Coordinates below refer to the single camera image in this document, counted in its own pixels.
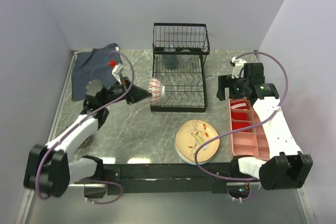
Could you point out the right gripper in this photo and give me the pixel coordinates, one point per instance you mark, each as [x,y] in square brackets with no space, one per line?
[223,83]

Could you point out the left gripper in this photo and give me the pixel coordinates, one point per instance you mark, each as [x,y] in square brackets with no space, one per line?
[136,94]

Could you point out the blue patterned bowl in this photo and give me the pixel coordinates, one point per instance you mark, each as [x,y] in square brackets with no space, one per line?
[156,89]

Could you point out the clear glass cup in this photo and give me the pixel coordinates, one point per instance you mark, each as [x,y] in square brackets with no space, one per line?
[184,54]

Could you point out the blue grey ceramic mug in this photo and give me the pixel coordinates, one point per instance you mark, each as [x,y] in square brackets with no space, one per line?
[169,60]

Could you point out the pink floral leaf-pattern bowl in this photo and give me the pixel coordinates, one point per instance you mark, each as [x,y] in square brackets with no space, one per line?
[86,142]

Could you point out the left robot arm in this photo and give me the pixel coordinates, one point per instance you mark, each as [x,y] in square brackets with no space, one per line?
[48,170]

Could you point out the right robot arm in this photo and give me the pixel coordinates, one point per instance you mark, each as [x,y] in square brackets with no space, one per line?
[288,167]

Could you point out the red item in tray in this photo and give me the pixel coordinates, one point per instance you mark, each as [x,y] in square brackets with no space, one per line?
[241,105]

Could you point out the dark blue cloth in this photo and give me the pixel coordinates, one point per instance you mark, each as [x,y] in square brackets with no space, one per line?
[93,65]

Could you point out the beige bird pattern plate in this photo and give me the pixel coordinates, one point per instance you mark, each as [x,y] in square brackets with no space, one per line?
[197,130]

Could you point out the pink compartment tray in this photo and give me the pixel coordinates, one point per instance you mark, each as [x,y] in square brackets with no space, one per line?
[246,143]

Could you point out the light blue plate underneath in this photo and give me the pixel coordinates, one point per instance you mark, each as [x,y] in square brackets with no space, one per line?
[187,149]

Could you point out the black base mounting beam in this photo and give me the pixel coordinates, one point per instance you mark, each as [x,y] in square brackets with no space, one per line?
[163,178]

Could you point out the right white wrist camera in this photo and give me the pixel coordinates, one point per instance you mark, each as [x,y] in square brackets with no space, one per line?
[238,70]

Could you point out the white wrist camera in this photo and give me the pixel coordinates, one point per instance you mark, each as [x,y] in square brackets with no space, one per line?
[117,69]
[238,70]

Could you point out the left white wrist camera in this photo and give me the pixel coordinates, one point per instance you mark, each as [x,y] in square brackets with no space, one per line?
[117,69]

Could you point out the black wire dish rack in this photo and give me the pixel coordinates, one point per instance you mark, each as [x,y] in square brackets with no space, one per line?
[185,85]

